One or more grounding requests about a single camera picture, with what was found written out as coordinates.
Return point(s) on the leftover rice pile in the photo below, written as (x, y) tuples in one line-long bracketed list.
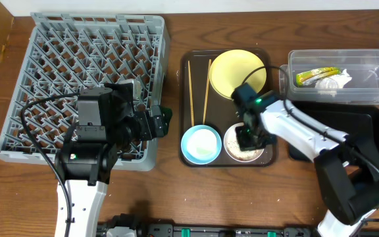
[(230, 148)]

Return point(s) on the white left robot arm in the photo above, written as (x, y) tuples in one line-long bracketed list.
[(85, 169)]

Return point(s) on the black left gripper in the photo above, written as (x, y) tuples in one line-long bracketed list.
[(157, 122)]

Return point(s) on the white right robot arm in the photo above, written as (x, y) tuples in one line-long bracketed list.
[(347, 167)]

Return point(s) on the dark brown serving tray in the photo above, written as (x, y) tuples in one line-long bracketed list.
[(221, 112)]

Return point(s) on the pale green plastic cup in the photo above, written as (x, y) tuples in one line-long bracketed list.
[(202, 143)]

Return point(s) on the crumpled white paper waste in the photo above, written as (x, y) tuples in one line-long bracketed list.
[(331, 84)]

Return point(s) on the yellow plastic plate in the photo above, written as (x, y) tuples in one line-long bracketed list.
[(229, 70)]

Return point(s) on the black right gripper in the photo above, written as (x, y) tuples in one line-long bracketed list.
[(249, 137)]

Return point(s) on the green snack wrapper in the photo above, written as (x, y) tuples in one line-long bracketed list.
[(311, 76)]

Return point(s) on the grey plastic dishwasher rack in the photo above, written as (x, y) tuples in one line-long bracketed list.
[(70, 52)]

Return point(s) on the clear plastic waste bin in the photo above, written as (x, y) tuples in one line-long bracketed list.
[(361, 64)]

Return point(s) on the wooden chopstick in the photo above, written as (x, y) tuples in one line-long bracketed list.
[(190, 95), (206, 92)]

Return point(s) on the light blue plastic bowl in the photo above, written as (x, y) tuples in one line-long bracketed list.
[(192, 159)]

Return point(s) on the black food waste tray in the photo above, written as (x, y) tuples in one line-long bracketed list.
[(352, 119)]

